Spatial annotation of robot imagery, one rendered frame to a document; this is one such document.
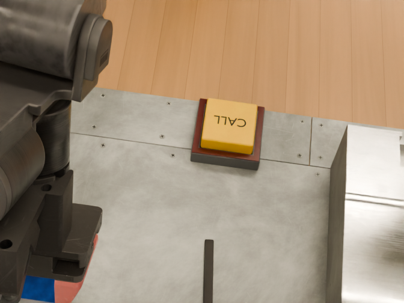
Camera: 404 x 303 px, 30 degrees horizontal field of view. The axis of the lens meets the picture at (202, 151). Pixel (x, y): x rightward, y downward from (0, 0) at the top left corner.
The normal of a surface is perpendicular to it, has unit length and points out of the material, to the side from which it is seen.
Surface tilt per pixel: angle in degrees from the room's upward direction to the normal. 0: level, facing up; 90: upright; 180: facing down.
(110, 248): 0
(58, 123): 74
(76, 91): 61
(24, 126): 90
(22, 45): 68
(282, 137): 0
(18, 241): 29
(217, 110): 0
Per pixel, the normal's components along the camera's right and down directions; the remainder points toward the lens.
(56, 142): 0.76, 0.39
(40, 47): -0.22, 0.45
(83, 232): 0.11, -0.87
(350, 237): 0.05, -0.48
